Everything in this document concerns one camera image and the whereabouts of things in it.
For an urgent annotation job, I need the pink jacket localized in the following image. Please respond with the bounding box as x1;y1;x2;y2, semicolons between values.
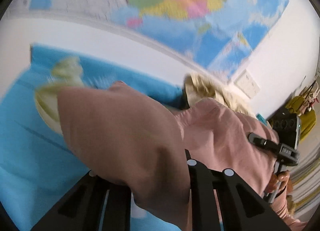
57;82;279;230

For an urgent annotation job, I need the person's right hand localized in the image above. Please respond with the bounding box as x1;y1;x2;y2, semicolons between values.
265;170;293;193

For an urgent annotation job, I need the olive yellow hanging garment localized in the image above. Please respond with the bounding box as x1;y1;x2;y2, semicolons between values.
285;96;317;141

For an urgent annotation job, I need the blue floral bed sheet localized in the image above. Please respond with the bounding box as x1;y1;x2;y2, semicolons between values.
1;44;182;230

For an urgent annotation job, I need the cream yellow garment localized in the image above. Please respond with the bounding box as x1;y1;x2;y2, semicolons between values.
184;73;256;118

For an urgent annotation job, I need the white wall socket panel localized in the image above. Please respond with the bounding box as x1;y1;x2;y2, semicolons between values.
235;70;260;99

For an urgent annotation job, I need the colourful wall map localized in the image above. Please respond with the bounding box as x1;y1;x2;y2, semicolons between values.
20;0;289;82

